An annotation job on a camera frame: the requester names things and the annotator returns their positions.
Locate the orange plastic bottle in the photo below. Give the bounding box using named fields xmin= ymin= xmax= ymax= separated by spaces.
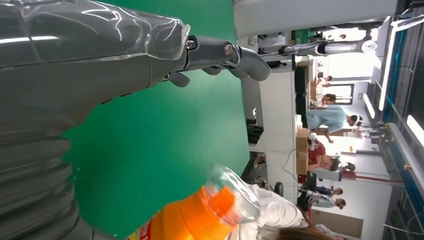
xmin=125 ymin=166 xmax=262 ymax=240

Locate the green table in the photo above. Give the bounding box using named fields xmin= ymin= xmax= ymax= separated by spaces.
xmin=62 ymin=0 xmax=251 ymax=240

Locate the black monitor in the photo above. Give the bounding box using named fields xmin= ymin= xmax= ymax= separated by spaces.
xmin=294 ymin=66 xmax=309 ymax=118

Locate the brown cardboard box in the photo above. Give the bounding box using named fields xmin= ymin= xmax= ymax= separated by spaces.
xmin=295 ymin=128 xmax=310 ymax=150
xmin=295 ymin=149 xmax=309 ymax=176

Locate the person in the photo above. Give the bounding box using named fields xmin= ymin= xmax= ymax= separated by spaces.
xmin=314 ymin=186 xmax=344 ymax=197
xmin=306 ymin=105 xmax=364 ymax=144
xmin=309 ymin=193 xmax=347 ymax=210
xmin=309 ymin=93 xmax=337 ymax=109
xmin=238 ymin=183 xmax=345 ymax=240
xmin=307 ymin=134 xmax=340 ymax=172

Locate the ceiling light strip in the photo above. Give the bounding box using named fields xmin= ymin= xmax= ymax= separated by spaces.
xmin=378 ymin=26 xmax=397 ymax=112
xmin=406 ymin=114 xmax=424 ymax=148
xmin=362 ymin=92 xmax=376 ymax=120

